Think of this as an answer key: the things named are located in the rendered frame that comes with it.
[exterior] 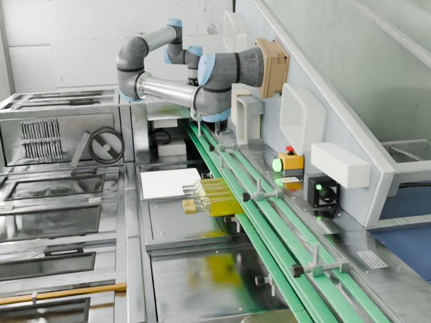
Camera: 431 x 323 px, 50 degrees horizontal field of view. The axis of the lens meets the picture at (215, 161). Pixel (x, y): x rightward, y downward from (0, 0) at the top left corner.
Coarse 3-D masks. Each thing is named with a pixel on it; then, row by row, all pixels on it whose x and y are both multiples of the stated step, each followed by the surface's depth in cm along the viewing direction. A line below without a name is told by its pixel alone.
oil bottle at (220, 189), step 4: (204, 188) 190; (208, 188) 190; (212, 188) 190; (216, 188) 189; (220, 188) 189; (224, 188) 189; (228, 188) 189; (200, 192) 187; (204, 192) 186; (208, 192) 186; (212, 192) 186; (200, 196) 186
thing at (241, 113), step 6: (240, 102) 219; (240, 108) 220; (246, 108) 205; (240, 114) 221; (246, 114) 206; (240, 120) 222; (246, 120) 206; (240, 126) 223; (246, 126) 206; (240, 132) 223; (246, 132) 207; (240, 138) 224; (246, 138) 208; (240, 144) 218
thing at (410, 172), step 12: (348, 0) 236; (360, 0) 230; (372, 12) 217; (384, 24) 206; (396, 36) 197; (408, 36) 195; (300, 48) 180; (408, 48) 190; (420, 48) 185; (312, 60) 172; (336, 96) 151; (348, 108) 145; (360, 120) 139; (384, 156) 125; (396, 168) 120; (408, 168) 120; (420, 168) 120; (396, 180) 120; (408, 180) 121; (420, 180) 122
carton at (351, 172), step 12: (312, 144) 138; (324, 144) 137; (312, 156) 139; (324, 156) 130; (336, 156) 124; (348, 156) 124; (324, 168) 131; (336, 168) 123; (348, 168) 116; (360, 168) 117; (336, 180) 124; (348, 180) 117; (360, 180) 118
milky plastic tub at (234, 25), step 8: (224, 16) 236; (232, 16) 229; (240, 16) 231; (224, 24) 239; (232, 24) 221; (240, 24) 222; (224, 32) 241; (232, 32) 242; (240, 32) 221; (224, 40) 243; (232, 40) 242; (232, 48) 225
